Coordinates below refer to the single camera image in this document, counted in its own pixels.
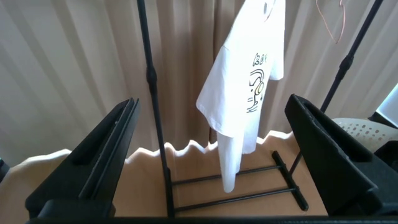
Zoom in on beige curtain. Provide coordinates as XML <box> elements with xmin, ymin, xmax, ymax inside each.
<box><xmin>0</xmin><ymin>0</ymin><xmax>398</xmax><ymax>167</ymax></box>

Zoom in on white laundry basket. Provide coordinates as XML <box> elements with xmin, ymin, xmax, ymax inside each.
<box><xmin>332</xmin><ymin>117</ymin><xmax>398</xmax><ymax>153</ymax></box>

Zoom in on pink clothes hanger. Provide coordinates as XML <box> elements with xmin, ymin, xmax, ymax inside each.
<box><xmin>316</xmin><ymin>0</ymin><xmax>346</xmax><ymax>44</ymax></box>

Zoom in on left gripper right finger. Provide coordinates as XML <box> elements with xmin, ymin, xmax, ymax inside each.
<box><xmin>284</xmin><ymin>94</ymin><xmax>398</xmax><ymax>215</ymax></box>

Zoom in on white printed t-shirt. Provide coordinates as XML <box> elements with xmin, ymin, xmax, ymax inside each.
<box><xmin>195</xmin><ymin>0</ymin><xmax>286</xmax><ymax>194</ymax></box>

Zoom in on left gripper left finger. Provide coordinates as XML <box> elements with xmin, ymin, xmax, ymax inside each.
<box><xmin>24</xmin><ymin>98</ymin><xmax>141</xmax><ymax>218</ymax></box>

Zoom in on black clothes rack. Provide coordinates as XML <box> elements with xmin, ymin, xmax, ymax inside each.
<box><xmin>136</xmin><ymin>0</ymin><xmax>385</xmax><ymax>218</ymax></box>

